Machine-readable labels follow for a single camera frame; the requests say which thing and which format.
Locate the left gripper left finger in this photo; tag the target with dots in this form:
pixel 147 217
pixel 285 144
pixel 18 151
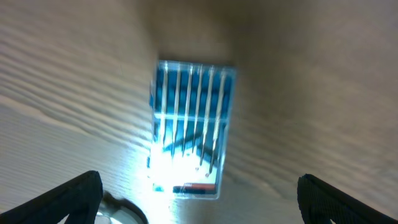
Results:
pixel 75 201

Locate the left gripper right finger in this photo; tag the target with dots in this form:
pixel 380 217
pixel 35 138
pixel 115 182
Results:
pixel 320 202

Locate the small claw hammer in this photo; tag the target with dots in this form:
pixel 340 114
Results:
pixel 119 210

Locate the blue precision screwdriver set case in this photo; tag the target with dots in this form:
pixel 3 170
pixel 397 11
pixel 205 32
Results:
pixel 191 108

